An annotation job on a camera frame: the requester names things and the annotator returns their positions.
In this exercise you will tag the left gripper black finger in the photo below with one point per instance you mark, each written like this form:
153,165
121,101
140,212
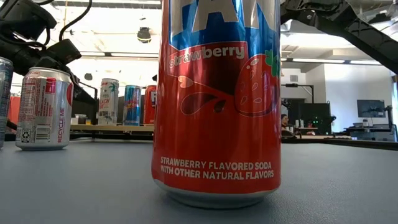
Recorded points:
84,90

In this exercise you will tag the clear glass can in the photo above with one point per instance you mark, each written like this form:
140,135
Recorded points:
108,102

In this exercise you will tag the blue silver Red Bull can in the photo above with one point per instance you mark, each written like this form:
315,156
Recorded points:
132,107
5,102

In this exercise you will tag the red Fanta soda can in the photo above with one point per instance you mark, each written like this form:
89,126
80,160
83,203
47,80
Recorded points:
217,130
150,107

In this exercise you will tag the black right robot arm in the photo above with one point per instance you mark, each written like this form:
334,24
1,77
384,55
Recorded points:
357,28

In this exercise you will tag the black ceiling dome device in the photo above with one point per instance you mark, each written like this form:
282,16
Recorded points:
144,35
88,76

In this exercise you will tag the black cabinet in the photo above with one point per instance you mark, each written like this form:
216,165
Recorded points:
85,112

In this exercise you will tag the linear ceiling light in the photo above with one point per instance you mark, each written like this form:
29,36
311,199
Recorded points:
93,53
133,55
317,60
363,62

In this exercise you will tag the silver Diet Coke can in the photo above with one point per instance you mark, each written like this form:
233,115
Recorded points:
43,112

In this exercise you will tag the orange panel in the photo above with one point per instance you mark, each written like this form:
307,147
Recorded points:
14,109

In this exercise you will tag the wooden tray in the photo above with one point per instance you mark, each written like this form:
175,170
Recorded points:
124,128

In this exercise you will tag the person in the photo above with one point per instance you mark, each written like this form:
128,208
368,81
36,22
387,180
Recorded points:
284,119

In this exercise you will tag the cluttered office desk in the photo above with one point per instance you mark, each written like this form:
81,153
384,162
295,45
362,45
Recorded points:
367,133

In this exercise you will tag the dark computer monitor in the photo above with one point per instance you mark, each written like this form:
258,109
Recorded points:
371,108

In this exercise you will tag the black monitor stand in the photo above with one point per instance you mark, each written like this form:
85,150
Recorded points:
388,116

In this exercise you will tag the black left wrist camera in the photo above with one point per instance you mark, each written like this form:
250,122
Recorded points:
60,52

